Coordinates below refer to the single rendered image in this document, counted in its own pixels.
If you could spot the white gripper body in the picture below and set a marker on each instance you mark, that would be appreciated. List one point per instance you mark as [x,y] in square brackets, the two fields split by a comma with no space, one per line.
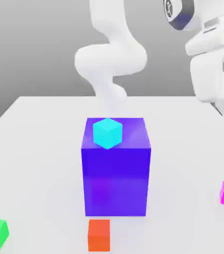
[207,79]

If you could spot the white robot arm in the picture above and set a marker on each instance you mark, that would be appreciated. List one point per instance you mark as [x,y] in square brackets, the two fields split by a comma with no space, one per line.
[111,57]

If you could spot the small cyan cube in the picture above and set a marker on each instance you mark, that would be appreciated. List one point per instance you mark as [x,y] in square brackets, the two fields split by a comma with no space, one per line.
[107,134]

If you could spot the small orange cube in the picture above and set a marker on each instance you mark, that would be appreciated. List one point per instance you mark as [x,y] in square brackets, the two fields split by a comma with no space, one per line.
[98,236]

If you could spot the large purple box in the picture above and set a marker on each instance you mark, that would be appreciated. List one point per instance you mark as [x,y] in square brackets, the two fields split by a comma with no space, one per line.
[115,178]

